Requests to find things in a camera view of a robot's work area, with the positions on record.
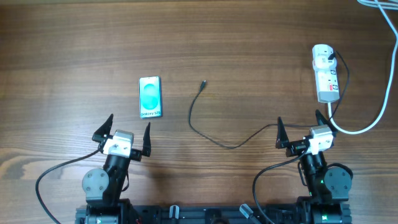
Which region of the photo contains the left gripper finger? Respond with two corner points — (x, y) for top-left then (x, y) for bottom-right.
(92, 114), (114, 142)
(142, 123), (152, 157)

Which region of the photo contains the white power strip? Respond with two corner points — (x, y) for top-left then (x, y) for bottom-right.
(312, 44), (340, 103)

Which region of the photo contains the white power strip cord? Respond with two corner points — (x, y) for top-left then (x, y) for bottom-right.
(327, 0), (398, 136)

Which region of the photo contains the black USB charging cable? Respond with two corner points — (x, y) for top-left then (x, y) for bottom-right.
(188, 50), (350, 150)

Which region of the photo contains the smartphone with teal screen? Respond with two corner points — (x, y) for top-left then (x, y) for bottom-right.
(139, 76), (162, 119)

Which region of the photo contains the white cables top right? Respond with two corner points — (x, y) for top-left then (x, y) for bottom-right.
(356, 0), (398, 11)

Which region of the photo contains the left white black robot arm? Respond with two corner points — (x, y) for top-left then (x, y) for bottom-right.
(75, 115), (151, 224)

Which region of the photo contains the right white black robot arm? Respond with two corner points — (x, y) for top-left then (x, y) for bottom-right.
(266, 111), (353, 224)

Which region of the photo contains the white USB charger adapter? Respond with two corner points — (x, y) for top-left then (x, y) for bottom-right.
(312, 55), (336, 72)

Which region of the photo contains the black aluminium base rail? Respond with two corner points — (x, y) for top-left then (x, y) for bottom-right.
(75, 203), (353, 224)

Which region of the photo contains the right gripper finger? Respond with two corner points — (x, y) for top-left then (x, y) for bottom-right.
(315, 110), (338, 136)
(275, 117), (290, 149)

